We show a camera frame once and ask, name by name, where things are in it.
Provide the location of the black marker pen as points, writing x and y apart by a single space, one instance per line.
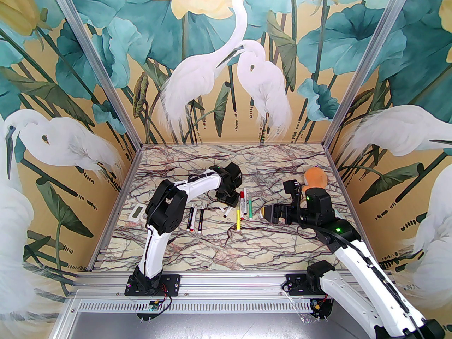
200 221
227 212

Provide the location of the yellow highlighter pen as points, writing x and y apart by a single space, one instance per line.
238 221

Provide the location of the white digital timer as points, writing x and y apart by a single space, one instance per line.
136 213

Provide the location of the red marker pen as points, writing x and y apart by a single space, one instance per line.
242 205
191 221

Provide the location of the aluminium front frame rail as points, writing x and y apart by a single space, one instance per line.
229 284

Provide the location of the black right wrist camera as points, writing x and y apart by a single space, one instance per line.
291 186

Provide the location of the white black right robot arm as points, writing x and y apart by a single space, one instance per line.
367 270

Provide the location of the slotted aluminium strip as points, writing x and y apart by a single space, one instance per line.
229 305

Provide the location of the grey metal base plate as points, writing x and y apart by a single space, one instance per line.
212 327

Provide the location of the white grey pen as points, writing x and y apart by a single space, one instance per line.
245 196

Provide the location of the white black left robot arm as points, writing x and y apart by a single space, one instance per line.
155 253

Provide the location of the orange plush toy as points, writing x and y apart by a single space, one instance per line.
316 177

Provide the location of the green pen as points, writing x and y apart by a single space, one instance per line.
250 208

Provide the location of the aluminium frame post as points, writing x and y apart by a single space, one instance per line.
100 65
365 65

